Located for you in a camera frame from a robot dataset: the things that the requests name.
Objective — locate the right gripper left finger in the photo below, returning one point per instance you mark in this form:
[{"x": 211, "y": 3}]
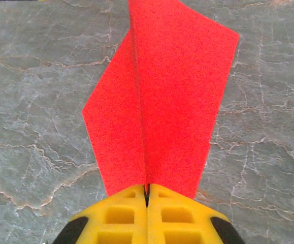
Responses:
[{"x": 98, "y": 223}]

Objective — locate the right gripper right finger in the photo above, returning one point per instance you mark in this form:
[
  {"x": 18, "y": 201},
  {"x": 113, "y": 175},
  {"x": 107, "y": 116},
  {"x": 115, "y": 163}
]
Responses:
[{"x": 200, "y": 223}]

